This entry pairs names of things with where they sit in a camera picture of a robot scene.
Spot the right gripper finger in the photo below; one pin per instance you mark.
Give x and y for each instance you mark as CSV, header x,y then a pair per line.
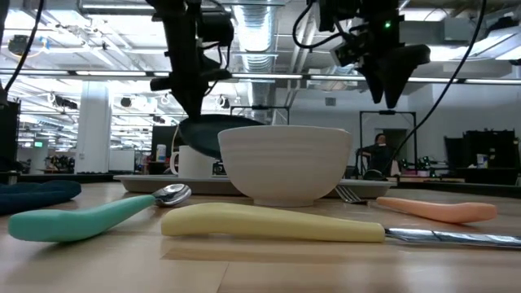
x,y
373,81
401,73

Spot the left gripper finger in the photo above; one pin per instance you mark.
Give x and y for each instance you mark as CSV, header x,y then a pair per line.
x,y
196,99
185,99

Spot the dark teal plate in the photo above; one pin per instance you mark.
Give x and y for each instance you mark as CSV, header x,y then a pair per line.
x,y
203,138

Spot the white mug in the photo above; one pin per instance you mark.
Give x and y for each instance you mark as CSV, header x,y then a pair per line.
x,y
193,163

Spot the white ceramic bowl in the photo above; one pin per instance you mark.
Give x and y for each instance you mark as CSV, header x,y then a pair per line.
x,y
285,163

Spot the dark navy cloth napkin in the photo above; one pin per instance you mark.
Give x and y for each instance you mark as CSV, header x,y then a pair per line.
x,y
32,195

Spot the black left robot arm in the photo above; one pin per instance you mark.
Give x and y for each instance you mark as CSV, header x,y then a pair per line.
x,y
179,20

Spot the grey plastic tray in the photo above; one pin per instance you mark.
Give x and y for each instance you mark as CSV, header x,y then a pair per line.
x,y
183,185

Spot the black monitor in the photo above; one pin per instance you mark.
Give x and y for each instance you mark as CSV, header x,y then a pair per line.
x,y
163,140

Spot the white wipes canister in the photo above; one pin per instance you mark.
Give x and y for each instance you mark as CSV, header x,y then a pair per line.
x,y
161,154

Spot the long ceiling light strip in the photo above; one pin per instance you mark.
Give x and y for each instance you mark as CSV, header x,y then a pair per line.
x,y
110,73

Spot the person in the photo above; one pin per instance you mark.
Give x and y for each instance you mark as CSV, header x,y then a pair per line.
x,y
380,156

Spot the white cabinet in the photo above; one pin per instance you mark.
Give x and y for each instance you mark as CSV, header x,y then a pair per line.
x,y
121,160

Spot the white building column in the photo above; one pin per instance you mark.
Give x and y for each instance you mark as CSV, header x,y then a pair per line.
x,y
93,130

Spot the black shelf unit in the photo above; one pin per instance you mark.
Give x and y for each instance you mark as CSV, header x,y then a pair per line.
x,y
492,150

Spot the black cabinet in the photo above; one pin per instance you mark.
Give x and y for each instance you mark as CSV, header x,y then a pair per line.
x,y
9,134

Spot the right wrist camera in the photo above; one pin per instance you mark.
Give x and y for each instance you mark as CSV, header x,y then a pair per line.
x,y
345,52

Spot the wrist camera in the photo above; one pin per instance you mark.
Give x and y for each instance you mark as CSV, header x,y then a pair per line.
x,y
345,52
215,28

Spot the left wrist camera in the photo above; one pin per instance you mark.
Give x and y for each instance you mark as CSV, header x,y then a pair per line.
x,y
215,28

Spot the silver ventilation duct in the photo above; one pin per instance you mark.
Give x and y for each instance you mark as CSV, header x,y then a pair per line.
x,y
256,36

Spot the black aluminium table frame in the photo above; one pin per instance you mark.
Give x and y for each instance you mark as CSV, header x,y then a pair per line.
x,y
468,190

